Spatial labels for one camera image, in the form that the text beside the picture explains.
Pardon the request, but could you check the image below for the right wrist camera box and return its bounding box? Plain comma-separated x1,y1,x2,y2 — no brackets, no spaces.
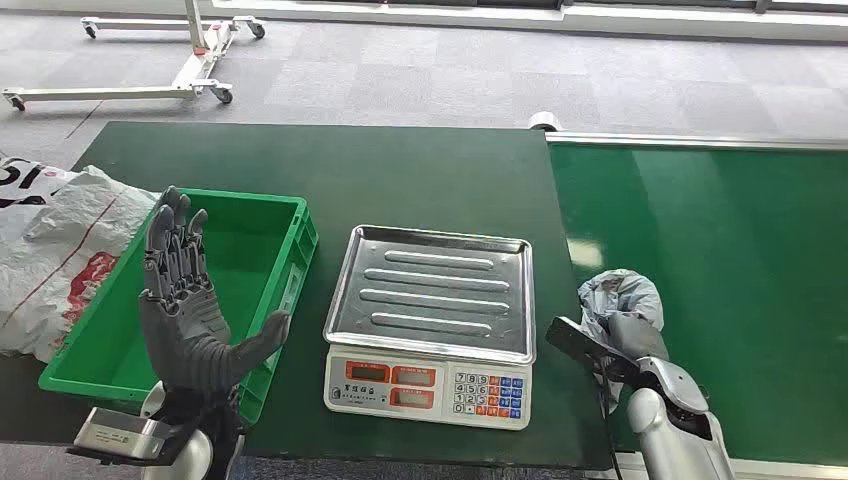
545,315,641,386

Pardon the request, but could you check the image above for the white electronic scale body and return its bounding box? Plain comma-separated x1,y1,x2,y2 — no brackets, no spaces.
322,343,534,433

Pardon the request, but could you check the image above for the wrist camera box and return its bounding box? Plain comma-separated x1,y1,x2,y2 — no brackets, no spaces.
66,405,191,468
545,315,641,386

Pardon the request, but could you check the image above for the white wheeled stand frame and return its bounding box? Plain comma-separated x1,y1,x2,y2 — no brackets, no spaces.
1,0,268,113

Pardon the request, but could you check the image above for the white conveyor frame edge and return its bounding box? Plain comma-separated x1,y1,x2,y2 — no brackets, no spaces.
612,453,848,480

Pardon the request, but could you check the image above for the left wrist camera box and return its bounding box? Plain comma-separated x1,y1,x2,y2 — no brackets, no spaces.
66,405,191,468

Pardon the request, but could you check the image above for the green plastic crate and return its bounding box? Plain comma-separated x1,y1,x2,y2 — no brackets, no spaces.
37,187,320,427

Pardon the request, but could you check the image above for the grey conveyor end roller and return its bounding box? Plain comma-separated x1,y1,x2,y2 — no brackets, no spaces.
527,110,565,133

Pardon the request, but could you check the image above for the grey plastic mailer package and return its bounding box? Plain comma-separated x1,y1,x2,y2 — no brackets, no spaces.
577,268,666,413

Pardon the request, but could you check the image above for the green conveyor belt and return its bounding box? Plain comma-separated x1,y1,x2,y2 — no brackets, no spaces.
547,141,848,466

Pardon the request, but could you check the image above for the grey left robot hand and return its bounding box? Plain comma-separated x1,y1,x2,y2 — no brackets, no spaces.
137,185,293,395

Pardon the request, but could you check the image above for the white woven sack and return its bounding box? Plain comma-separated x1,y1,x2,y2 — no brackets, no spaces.
0,155,162,365

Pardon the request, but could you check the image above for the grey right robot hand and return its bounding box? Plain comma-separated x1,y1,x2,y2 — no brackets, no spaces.
605,310,671,364

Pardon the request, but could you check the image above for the steel scale tray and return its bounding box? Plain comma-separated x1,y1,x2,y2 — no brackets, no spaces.
321,224,537,366

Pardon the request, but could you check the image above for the silver conveyor side rail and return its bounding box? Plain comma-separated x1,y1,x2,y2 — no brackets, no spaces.
545,130,848,153

